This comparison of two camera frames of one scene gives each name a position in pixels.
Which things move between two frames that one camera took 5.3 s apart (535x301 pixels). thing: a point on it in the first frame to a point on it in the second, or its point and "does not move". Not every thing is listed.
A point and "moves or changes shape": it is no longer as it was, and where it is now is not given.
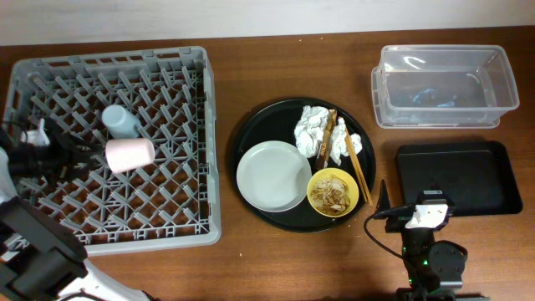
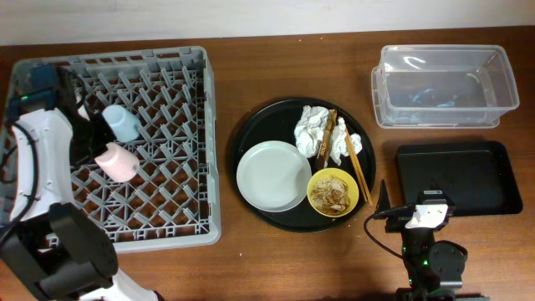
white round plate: (273, 176) does not move
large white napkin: (309, 130) does not move
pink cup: (123, 154) moves or changes shape
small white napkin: (338, 145) does not move
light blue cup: (119, 123) does not move
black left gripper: (71, 155) to (92, 136)
